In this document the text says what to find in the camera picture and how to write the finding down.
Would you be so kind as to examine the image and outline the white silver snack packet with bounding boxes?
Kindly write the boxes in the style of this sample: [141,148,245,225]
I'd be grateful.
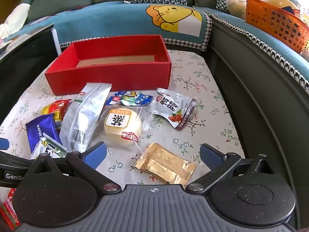
[60,83,112,153]

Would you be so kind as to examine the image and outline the round bun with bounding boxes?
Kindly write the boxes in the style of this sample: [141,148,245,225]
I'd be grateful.
[92,106,153,149]

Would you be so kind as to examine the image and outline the green white Kaprons wafer packet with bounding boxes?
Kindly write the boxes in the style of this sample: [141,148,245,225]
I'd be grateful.
[30,133,66,159]

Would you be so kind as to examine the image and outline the blue wafer biscuit packet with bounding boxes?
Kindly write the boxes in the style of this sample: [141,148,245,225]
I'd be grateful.
[26,113,61,152]

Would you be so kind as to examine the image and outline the gold foil snack packet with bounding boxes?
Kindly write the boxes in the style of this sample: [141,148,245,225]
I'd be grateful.
[135,142,196,187]

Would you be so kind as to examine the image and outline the red yellow snack packet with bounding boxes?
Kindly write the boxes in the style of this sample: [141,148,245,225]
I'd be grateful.
[41,99,70,130]

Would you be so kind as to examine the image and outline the white duck neck snack packet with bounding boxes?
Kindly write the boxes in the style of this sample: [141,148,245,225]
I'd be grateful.
[150,88,197,131]

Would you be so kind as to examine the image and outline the red crown spicy strip packet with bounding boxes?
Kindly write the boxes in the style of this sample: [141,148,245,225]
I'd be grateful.
[1,188,20,230]

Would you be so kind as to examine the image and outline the blue sausage snack packet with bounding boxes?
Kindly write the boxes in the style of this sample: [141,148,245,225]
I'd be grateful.
[106,91,153,106]

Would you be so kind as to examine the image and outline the dark green sofa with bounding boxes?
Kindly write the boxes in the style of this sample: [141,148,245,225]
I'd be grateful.
[166,0,309,227]

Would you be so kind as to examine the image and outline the black side table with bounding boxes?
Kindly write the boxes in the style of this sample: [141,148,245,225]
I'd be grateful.
[1,24,61,122]

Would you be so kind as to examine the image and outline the red cardboard box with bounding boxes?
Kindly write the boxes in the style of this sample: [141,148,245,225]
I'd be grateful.
[45,35,172,95]

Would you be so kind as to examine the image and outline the teal lion sofa cover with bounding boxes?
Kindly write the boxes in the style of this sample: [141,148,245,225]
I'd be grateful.
[5,1,308,92]

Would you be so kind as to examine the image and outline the orange plastic basket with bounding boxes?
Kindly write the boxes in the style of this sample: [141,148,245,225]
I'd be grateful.
[246,0,308,53]

